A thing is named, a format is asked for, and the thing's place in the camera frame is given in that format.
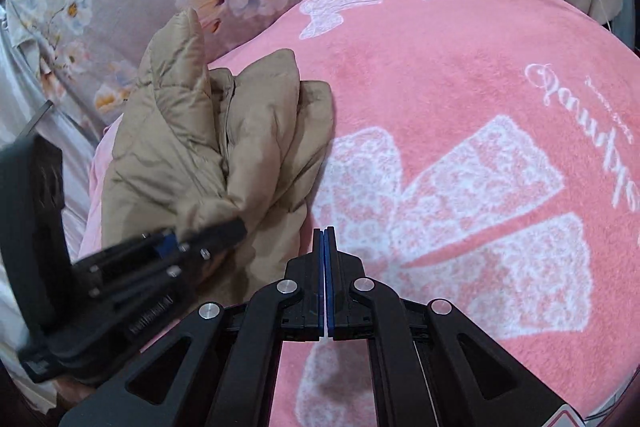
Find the tan quilted puffer jacket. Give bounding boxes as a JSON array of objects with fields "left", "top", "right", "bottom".
[{"left": 101, "top": 10, "right": 334, "bottom": 306}]

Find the pink bow print blanket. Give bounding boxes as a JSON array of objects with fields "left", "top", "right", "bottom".
[{"left": 80, "top": 0, "right": 639, "bottom": 426}]

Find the grey curtain tieback band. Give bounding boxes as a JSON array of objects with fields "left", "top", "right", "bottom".
[{"left": 18, "top": 100, "right": 54, "bottom": 139}]

